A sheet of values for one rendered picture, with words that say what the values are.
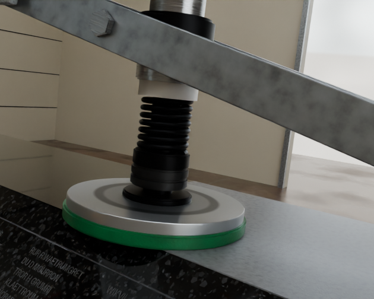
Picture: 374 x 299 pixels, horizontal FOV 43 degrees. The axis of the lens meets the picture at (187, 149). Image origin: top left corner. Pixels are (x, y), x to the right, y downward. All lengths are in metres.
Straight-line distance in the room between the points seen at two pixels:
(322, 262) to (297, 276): 0.06
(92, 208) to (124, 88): 6.25
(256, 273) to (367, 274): 0.12
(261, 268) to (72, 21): 0.34
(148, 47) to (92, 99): 6.59
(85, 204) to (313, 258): 0.25
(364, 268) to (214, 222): 0.16
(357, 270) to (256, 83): 0.21
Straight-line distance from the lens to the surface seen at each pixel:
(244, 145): 5.82
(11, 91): 7.00
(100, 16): 0.54
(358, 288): 0.48
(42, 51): 7.32
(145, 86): 0.54
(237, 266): 0.47
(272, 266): 0.49
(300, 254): 0.54
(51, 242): 0.58
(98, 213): 0.50
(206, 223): 0.50
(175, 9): 0.54
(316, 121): 0.44
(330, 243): 0.60
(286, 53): 5.68
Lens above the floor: 1.03
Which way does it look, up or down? 7 degrees down
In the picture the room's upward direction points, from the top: 7 degrees clockwise
